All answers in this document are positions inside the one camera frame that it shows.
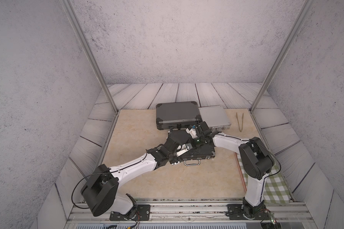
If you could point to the black poker case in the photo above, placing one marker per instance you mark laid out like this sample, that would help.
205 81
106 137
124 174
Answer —
200 153
177 115

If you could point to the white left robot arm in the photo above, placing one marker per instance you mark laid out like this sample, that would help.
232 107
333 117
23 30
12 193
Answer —
101 190

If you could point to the wooden tongs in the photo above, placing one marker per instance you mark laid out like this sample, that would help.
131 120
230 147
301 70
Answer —
240 121

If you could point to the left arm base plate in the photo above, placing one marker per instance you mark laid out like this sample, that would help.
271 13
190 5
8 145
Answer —
136 213

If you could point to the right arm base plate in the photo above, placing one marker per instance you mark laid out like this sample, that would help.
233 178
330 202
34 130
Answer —
244 212

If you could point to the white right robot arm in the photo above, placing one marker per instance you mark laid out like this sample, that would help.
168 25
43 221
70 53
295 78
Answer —
256 158

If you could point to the green checkered cloth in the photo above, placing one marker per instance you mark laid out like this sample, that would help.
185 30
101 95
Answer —
275 191

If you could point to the small silver poker case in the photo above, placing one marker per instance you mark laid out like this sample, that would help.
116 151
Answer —
215 117

